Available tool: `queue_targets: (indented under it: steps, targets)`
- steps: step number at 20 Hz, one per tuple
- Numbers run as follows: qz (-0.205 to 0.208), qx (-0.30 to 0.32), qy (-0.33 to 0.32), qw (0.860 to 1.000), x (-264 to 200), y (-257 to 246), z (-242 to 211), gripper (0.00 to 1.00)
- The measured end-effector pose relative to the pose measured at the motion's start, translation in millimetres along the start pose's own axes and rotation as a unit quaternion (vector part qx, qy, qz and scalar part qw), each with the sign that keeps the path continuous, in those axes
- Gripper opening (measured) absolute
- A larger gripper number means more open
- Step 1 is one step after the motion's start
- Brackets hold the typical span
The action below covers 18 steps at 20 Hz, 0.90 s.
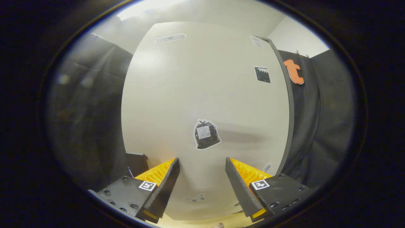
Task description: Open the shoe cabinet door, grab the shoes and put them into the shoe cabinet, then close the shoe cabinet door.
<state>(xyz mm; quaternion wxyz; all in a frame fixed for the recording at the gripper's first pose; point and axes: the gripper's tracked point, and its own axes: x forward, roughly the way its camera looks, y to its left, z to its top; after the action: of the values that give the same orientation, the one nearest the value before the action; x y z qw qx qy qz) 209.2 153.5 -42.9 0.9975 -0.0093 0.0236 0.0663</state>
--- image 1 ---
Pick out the white shoe cabinet door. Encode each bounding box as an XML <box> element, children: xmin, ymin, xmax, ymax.
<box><xmin>121</xmin><ymin>21</ymin><xmax>290</xmax><ymax>221</ymax></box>

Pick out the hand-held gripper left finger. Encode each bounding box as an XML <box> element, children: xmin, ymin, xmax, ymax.
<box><xmin>88</xmin><ymin>157</ymin><xmax>181</xmax><ymax>224</ymax></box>

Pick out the black door handle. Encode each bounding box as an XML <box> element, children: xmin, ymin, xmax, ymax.
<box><xmin>125</xmin><ymin>153</ymin><xmax>149</xmax><ymax>178</ymax></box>

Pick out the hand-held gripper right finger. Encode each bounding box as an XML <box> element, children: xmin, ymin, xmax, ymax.
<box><xmin>225</xmin><ymin>157</ymin><xmax>317</xmax><ymax>222</ymax></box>

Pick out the grey shoe cabinet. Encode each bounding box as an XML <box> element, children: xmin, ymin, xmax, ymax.
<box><xmin>256</xmin><ymin>35</ymin><xmax>295</xmax><ymax>175</ymax></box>

